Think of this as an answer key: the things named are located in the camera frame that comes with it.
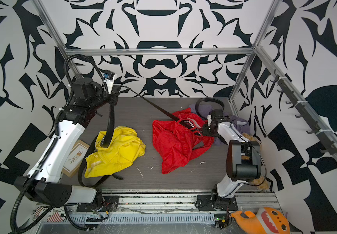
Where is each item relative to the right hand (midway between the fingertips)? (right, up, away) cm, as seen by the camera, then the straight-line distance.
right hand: (207, 129), depth 95 cm
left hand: (-51, +25, -25) cm, 62 cm away
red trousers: (-21, -6, -14) cm, 26 cm away
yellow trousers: (-53, -13, -12) cm, 56 cm away
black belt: (-56, -3, -23) cm, 60 cm away
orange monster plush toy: (+18, -36, -31) cm, 51 cm away
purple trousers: (+25, +2, +4) cm, 25 cm away
